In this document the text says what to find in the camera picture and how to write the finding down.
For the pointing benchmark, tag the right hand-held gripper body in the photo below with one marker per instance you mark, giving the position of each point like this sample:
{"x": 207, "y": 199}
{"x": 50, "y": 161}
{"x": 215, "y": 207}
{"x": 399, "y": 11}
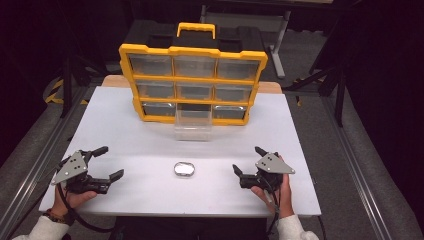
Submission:
{"x": 271, "y": 165}

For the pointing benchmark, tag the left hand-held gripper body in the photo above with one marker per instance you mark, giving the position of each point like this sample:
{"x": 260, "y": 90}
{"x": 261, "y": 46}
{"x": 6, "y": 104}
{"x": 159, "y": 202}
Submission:
{"x": 71, "y": 166}

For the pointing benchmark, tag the person's left hand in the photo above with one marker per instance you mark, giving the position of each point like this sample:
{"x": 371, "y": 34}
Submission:
{"x": 75, "y": 199}

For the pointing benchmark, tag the person's right hand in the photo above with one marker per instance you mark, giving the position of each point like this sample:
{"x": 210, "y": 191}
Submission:
{"x": 283, "y": 196}

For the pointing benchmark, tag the small oval silver tin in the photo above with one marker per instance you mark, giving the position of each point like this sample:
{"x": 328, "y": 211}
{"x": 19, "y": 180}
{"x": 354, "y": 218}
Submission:
{"x": 184, "y": 169}

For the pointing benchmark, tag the clear plastic drawer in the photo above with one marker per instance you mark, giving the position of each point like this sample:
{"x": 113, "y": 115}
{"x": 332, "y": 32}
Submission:
{"x": 193, "y": 128}

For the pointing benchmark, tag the black metal stand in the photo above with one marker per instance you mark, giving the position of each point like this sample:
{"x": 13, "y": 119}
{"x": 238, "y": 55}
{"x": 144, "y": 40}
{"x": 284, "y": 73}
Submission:
{"x": 68, "y": 86}
{"x": 338, "y": 96}

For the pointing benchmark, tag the person's dark clothed lap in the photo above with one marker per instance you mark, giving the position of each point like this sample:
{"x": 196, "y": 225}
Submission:
{"x": 190, "y": 229}

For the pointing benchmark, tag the yellow black hazard tape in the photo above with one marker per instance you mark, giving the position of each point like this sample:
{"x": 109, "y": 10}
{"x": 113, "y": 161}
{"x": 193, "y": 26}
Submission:
{"x": 55, "y": 90}

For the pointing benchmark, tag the set of clear closed drawers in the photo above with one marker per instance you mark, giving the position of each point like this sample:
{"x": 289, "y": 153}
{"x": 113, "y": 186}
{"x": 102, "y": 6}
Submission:
{"x": 151, "y": 65}

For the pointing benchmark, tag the yellow black drawer organizer cabinet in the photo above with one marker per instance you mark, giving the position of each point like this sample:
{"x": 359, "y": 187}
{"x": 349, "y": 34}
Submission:
{"x": 193, "y": 71}

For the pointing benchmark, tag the grey metal stand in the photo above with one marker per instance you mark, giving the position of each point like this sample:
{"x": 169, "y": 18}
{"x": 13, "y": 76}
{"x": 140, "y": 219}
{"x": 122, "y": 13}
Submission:
{"x": 278, "y": 43}

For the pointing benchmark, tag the aluminium rail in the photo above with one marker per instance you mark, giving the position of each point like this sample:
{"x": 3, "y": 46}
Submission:
{"x": 356, "y": 170}
{"x": 36, "y": 166}

